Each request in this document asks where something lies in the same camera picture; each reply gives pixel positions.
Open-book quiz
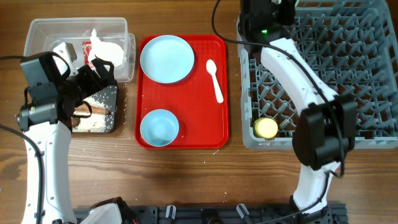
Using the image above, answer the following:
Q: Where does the grey dishwasher rack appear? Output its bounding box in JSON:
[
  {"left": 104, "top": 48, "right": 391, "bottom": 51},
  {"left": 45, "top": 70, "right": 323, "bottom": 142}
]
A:
[{"left": 238, "top": 1, "right": 397, "bottom": 150}]

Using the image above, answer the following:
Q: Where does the white crumpled plastic wrapper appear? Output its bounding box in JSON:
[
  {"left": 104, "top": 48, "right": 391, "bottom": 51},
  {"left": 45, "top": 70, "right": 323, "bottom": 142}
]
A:
[{"left": 88, "top": 29, "right": 124, "bottom": 67}]

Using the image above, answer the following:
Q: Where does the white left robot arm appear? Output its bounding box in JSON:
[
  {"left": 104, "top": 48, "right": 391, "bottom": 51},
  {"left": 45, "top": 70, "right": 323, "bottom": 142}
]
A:
[{"left": 18, "top": 52, "right": 117, "bottom": 223}]

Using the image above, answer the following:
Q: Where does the black plastic tray bin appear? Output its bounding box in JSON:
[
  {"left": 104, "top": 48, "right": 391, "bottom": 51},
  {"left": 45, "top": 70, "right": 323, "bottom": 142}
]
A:
[{"left": 71, "top": 77, "right": 119, "bottom": 134}]

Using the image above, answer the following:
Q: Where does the light blue plate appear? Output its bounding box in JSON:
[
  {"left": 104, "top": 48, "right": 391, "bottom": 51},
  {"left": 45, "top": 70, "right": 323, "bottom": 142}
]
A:
[{"left": 140, "top": 35, "right": 195, "bottom": 84}]

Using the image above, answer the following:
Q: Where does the small light blue bowl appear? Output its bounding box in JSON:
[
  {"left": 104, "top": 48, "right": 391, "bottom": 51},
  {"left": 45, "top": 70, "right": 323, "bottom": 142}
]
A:
[{"left": 140, "top": 109, "right": 180, "bottom": 147}]

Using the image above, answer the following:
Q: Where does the clear plastic bin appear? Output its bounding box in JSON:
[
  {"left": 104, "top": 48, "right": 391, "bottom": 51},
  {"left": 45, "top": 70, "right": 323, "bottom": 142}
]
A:
[{"left": 24, "top": 17, "right": 136, "bottom": 83}]

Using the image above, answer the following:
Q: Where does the yellow plastic cup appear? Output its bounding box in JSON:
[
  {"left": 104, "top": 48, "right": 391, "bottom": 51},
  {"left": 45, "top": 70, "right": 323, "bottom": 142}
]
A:
[{"left": 253, "top": 118, "right": 279, "bottom": 139}]

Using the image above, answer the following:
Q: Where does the white plastic spoon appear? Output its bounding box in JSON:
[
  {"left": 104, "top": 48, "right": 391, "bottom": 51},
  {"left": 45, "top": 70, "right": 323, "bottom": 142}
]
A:
[{"left": 206, "top": 59, "right": 224, "bottom": 103}]

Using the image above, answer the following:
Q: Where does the red serving tray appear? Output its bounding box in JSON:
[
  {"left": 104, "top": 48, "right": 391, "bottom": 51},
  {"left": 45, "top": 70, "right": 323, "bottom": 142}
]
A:
[{"left": 134, "top": 34, "right": 229, "bottom": 149}]

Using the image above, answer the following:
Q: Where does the brown sweet potato piece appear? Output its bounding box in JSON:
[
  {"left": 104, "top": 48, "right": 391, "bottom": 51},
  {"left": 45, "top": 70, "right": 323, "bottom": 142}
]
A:
[{"left": 75, "top": 105, "right": 110, "bottom": 116}]

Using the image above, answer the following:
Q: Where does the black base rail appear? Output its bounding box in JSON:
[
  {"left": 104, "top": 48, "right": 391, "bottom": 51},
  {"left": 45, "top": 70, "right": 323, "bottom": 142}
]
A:
[{"left": 73, "top": 203, "right": 348, "bottom": 224}]

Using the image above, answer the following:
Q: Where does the rice grains heap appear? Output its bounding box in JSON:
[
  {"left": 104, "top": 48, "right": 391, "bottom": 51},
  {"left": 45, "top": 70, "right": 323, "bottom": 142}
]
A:
[{"left": 73, "top": 86, "right": 118, "bottom": 133}]

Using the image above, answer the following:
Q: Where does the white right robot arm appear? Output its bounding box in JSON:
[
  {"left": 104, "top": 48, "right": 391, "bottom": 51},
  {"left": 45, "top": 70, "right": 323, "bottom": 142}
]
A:
[{"left": 238, "top": 0, "right": 357, "bottom": 217}]

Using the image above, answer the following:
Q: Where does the red snack wrapper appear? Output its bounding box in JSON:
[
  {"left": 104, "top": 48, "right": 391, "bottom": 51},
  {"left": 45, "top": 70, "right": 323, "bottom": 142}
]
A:
[{"left": 82, "top": 41, "right": 94, "bottom": 68}]

